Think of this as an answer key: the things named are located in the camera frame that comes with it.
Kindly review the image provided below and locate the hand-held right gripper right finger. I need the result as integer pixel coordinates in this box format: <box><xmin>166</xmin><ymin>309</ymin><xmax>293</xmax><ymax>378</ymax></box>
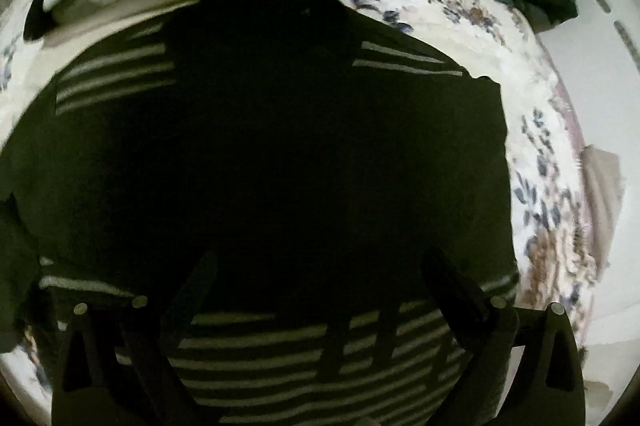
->
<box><xmin>421</xmin><ymin>249</ymin><xmax>587</xmax><ymax>426</ymax></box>

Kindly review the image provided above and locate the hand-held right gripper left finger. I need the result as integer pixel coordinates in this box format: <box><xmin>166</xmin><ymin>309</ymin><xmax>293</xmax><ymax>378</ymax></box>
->
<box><xmin>52</xmin><ymin>250</ymin><xmax>219</xmax><ymax>426</ymax></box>

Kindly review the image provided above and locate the floral printed blanket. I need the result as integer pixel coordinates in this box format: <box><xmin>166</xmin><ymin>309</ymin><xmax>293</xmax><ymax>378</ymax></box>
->
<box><xmin>0</xmin><ymin>0</ymin><xmax>608</xmax><ymax>412</ymax></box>

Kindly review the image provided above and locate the black white-striped knit sweater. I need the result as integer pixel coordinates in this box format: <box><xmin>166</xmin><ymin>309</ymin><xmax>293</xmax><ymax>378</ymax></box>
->
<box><xmin>0</xmin><ymin>0</ymin><xmax>521</xmax><ymax>426</ymax></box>

